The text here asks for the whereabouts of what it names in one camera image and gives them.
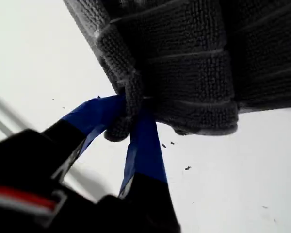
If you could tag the grey striped towel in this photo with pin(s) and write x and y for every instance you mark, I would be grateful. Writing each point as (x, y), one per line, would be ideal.
(184, 60)

